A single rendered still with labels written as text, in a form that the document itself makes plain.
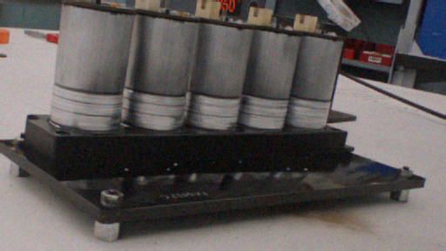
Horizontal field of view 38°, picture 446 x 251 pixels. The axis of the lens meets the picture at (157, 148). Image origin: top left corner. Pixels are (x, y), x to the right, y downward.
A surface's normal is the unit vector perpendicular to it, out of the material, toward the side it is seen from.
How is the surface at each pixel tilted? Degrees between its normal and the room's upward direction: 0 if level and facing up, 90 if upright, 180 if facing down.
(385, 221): 0
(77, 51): 90
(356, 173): 0
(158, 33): 90
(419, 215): 0
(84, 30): 90
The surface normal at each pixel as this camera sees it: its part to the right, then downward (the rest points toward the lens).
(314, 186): 0.14, -0.96
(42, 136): -0.79, 0.03
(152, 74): -0.11, 0.22
